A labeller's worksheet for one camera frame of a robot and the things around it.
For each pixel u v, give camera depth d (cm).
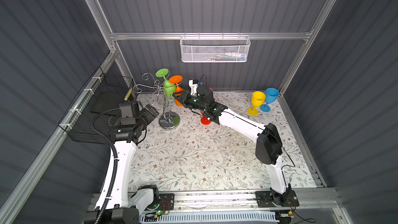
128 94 83
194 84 75
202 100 65
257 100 96
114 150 44
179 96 72
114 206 37
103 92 81
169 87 86
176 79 82
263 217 71
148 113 66
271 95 99
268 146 51
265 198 73
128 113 53
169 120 102
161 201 72
